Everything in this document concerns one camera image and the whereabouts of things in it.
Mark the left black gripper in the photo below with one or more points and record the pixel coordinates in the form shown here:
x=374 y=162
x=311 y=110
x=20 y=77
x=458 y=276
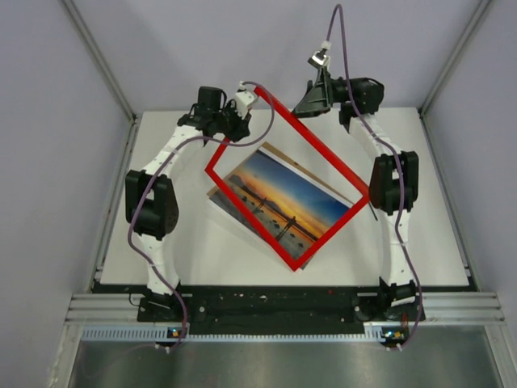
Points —
x=241 y=128

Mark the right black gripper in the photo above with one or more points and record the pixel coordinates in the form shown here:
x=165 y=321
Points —
x=318 y=100

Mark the sunset photo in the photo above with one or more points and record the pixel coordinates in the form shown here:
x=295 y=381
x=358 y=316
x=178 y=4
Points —
x=291 y=202

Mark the red handled screwdriver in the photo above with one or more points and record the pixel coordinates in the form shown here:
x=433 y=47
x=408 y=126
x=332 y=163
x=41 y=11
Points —
x=373 y=211

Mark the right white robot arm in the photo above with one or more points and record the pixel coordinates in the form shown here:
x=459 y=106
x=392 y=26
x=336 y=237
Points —
x=393 y=186

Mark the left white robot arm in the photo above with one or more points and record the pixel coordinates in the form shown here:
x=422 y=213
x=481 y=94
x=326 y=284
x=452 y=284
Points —
x=151 y=205

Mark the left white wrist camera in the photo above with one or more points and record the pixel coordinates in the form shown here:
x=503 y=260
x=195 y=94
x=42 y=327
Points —
x=244 y=100

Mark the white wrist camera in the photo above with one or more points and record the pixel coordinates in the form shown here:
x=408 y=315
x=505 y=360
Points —
x=321 y=58
x=244 y=100

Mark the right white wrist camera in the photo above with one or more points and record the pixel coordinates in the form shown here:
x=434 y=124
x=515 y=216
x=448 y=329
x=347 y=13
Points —
x=321 y=58

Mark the brown frame backing board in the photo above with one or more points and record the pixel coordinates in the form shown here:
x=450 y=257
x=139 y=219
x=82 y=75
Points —
x=278 y=155

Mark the left aluminium corner post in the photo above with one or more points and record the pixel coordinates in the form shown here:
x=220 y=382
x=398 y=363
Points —
x=99 y=60

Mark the aluminium corner post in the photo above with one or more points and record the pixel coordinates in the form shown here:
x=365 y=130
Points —
x=99 y=60
x=466 y=36

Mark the right aluminium corner post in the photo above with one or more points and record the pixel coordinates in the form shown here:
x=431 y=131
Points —
x=466 y=36

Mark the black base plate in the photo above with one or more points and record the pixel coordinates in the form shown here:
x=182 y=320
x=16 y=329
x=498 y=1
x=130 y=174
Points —
x=245 y=306

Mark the white slotted cable duct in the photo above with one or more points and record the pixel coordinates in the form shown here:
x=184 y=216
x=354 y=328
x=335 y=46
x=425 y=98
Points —
x=170 y=334

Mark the aluminium front rail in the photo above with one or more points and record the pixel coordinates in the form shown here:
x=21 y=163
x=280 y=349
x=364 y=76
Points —
x=447 y=309

